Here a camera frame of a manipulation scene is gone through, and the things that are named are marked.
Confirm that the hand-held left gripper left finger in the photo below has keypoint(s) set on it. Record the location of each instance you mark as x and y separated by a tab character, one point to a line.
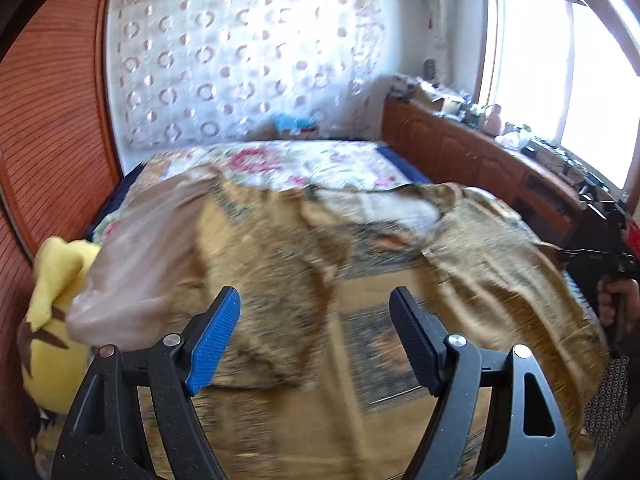
215	345

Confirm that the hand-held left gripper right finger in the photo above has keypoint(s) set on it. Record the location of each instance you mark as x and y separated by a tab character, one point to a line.
415	340

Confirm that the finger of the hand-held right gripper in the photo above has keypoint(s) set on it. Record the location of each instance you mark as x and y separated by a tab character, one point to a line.
580	255

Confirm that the golden brown patterned garment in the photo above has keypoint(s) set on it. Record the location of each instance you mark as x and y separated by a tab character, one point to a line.
450	280

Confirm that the beige pillow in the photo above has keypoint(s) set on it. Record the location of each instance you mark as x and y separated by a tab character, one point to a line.
140	260

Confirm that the person's right forearm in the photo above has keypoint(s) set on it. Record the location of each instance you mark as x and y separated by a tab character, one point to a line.
607	400

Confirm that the person's right hand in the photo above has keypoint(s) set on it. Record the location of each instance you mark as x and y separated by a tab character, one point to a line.
617	300

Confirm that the wooden cabinet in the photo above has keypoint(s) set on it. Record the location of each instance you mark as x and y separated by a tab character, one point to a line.
475	160

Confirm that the pink bottle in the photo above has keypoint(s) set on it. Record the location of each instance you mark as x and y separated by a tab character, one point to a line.
494	119

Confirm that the yellow plush toy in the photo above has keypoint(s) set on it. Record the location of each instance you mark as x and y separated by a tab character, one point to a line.
50	310

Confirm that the window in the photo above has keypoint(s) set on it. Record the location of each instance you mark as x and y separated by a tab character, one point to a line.
550	60

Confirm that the floral bedsheet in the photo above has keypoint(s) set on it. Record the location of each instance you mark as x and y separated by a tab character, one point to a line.
280	160

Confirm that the clutter of small things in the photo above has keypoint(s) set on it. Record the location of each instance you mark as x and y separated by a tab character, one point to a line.
450	102

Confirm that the blue packet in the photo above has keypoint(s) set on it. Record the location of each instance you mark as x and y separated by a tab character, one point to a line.
292	122

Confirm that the slatted wooden panel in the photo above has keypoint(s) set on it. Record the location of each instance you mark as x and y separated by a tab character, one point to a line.
50	135

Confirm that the white patterned lace curtain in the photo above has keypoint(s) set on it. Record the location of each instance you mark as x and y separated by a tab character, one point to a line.
240	60

